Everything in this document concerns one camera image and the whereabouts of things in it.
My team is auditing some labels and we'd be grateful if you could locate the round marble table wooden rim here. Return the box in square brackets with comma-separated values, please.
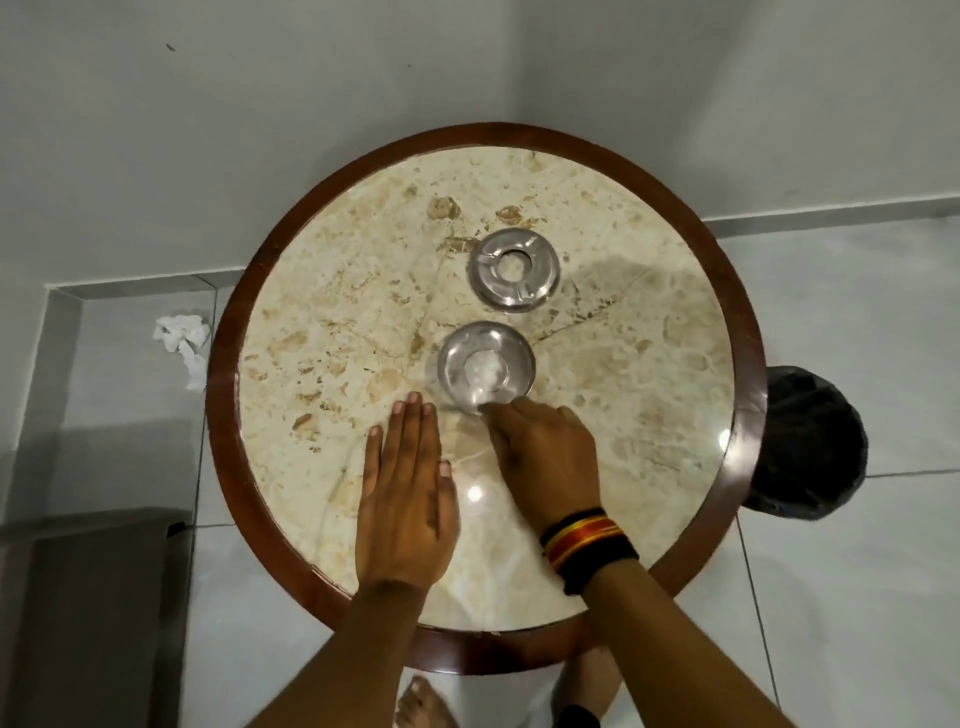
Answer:
[204, 122, 770, 678]

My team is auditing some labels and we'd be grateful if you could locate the person's left forearm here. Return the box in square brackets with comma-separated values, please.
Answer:
[246, 581, 453, 728]

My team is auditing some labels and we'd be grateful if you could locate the black trash bin with bag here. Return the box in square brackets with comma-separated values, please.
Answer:
[738, 365, 869, 523]

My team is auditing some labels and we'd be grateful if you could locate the person's right leg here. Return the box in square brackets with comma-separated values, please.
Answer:
[553, 645, 625, 728]

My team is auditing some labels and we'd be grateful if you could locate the steel ashtray bowl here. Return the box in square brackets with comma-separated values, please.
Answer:
[435, 321, 537, 416]

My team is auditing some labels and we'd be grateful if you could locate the crumpled white tissue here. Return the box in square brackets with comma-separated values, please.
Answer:
[153, 313, 213, 393]

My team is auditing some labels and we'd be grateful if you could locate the steel ashtray ring lid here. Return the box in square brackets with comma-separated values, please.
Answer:
[468, 228, 561, 310]

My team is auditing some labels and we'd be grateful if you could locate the red yellow thread wristband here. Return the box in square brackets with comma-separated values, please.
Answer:
[538, 507, 626, 569]

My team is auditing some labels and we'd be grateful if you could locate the person's left foot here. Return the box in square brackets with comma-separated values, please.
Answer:
[394, 673, 460, 728]

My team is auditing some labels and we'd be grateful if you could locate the person's left hand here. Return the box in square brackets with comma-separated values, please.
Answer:
[354, 391, 462, 595]

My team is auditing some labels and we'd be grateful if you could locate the person's right hand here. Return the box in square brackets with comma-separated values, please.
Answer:
[480, 397, 603, 543]

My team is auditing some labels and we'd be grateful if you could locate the black thread wristband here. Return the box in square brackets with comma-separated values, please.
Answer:
[556, 538, 641, 598]

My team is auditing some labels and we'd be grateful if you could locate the person's right forearm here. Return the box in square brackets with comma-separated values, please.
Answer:
[581, 558, 790, 728]

